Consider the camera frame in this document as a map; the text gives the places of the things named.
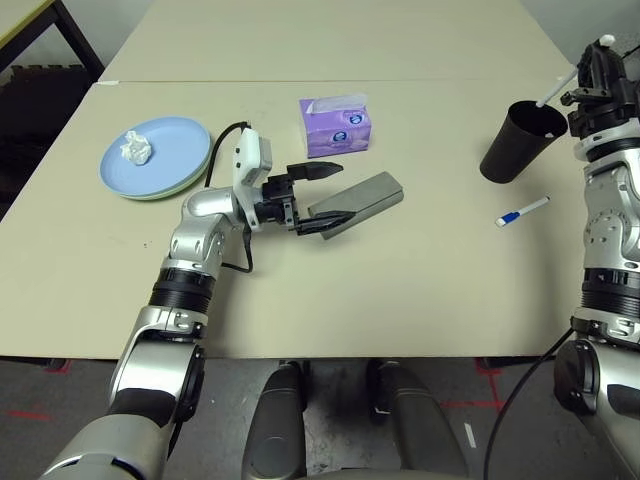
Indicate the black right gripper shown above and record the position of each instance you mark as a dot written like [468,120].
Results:
[605,112]

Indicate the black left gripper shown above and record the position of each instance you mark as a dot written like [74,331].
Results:
[277,205]

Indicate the grey glasses case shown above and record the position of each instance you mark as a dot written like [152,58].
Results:
[365,192]

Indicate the white marker black cap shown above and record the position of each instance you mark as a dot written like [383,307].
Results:
[555,91]

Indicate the blue plastic plate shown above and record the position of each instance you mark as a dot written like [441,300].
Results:
[175,150]

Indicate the white tissue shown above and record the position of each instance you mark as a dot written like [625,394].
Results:
[136,148]

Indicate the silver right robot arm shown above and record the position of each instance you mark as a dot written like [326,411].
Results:
[610,220]

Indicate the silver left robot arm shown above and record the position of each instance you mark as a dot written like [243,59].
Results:
[195,235]

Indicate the purple tissue box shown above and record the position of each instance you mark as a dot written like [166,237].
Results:
[335,135]

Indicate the black plastic cup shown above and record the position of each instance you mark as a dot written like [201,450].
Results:
[520,145]

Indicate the green plastic plate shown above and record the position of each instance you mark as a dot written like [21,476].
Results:
[207,167]

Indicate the white marker blue cap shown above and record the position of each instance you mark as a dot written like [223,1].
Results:
[511,217]

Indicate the grey robot left leg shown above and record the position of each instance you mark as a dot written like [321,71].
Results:
[275,425]

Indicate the grey robot leg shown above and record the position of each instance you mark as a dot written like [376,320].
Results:
[275,425]
[420,430]

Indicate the grey robot right leg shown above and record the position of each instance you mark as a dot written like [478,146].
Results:
[420,430]

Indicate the red floor tape mark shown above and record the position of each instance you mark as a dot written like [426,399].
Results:
[480,400]
[27,415]

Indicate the white floor tape strip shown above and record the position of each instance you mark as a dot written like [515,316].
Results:
[468,436]

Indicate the black foam floor mat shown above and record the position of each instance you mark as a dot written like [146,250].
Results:
[35,125]

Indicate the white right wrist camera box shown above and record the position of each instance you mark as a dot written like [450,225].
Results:
[600,147]

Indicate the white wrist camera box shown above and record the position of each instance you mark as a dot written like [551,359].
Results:
[600,147]
[250,160]

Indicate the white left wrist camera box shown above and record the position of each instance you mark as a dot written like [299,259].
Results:
[250,160]

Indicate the wooden side table black frame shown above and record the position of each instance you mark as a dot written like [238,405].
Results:
[70,25]

